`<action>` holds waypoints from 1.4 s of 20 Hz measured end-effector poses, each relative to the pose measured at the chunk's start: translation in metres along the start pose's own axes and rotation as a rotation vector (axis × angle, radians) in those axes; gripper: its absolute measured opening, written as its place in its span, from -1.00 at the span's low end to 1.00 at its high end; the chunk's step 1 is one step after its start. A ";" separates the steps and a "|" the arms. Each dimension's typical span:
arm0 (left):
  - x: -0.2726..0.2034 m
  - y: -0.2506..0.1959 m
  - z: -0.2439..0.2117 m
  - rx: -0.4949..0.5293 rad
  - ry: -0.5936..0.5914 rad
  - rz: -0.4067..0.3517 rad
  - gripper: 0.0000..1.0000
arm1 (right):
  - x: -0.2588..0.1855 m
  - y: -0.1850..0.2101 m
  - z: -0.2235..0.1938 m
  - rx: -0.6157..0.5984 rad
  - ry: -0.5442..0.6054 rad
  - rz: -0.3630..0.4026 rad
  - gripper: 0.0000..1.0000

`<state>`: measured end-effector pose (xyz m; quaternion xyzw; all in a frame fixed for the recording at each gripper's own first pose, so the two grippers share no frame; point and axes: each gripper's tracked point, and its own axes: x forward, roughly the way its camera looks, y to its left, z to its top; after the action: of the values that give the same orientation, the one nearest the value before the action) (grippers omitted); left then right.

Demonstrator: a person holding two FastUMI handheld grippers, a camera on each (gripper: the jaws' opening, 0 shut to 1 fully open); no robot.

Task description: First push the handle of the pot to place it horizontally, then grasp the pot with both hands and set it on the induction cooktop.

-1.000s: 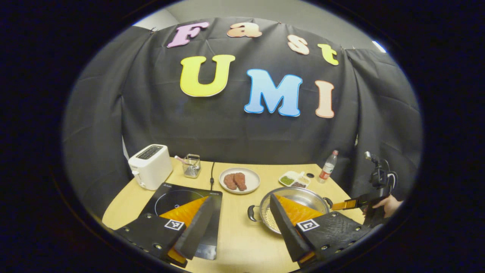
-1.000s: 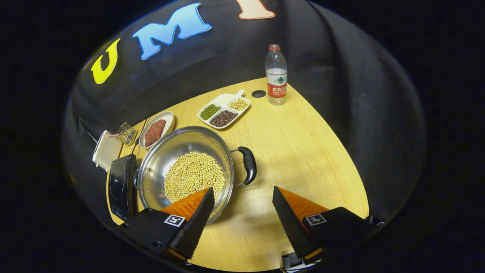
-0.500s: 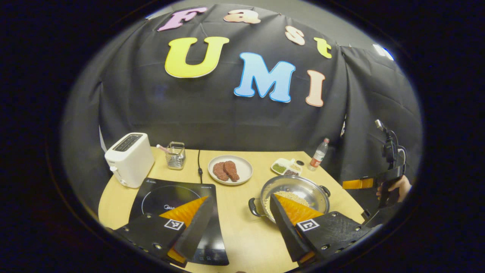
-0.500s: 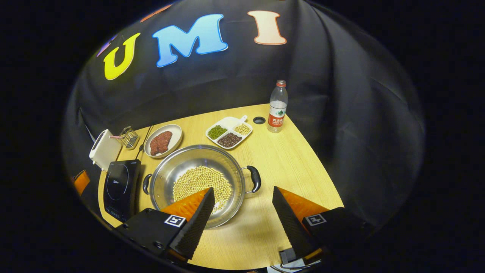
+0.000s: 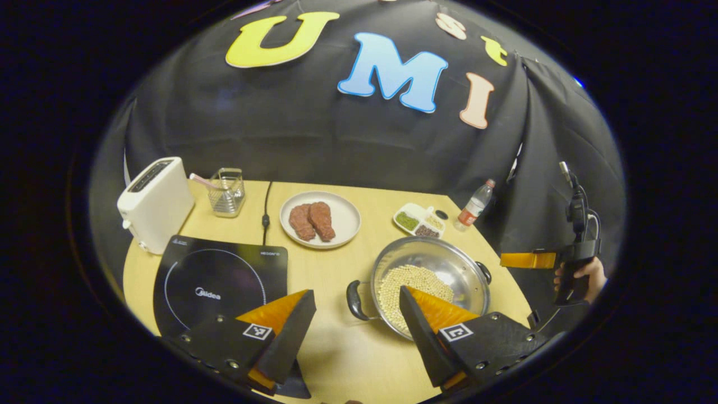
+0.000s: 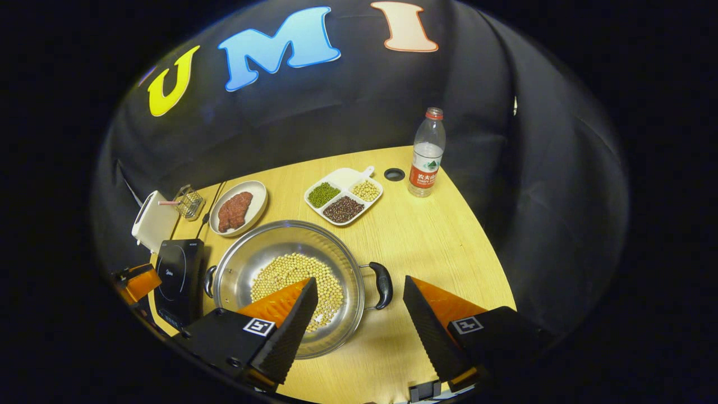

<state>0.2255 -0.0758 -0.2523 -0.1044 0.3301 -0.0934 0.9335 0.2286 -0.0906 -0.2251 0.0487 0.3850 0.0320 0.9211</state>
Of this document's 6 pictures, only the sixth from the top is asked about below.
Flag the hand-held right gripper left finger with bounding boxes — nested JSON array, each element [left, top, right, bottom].
[[174, 277, 319, 393]]

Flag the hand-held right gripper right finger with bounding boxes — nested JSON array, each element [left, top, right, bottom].
[[403, 275, 553, 393]]

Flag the black induction cooktop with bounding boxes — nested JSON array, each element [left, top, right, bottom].
[[153, 238, 209, 330]]

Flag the stainless steel pot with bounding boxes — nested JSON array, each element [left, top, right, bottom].
[[204, 219, 394, 360]]

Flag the pile of soybeans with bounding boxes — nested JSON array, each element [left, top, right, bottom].
[[250, 252, 345, 333]]

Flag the white toaster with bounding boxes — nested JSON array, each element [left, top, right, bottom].
[[131, 190, 180, 254]]

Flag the raw meat slice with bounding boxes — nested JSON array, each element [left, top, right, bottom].
[[227, 191, 254, 224], [218, 203, 241, 233]]

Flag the pile of dark red beans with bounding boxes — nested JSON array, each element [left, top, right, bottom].
[[323, 196, 365, 223]]

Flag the round grey plate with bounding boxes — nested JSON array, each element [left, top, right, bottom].
[[209, 180, 268, 237]]

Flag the pile of green beans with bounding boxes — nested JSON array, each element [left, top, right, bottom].
[[307, 182, 341, 209]]

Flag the pile of yellow beans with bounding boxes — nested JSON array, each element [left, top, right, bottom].
[[352, 180, 381, 202]]

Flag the clear plastic water bottle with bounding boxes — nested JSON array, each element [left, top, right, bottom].
[[408, 107, 447, 198]]

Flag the white divided dish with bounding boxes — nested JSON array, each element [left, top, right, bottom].
[[304, 166, 384, 227]]

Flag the wire mesh basket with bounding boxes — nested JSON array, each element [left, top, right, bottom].
[[173, 185, 205, 221]]

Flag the black power cable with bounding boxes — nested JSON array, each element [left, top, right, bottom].
[[195, 181, 228, 239]]

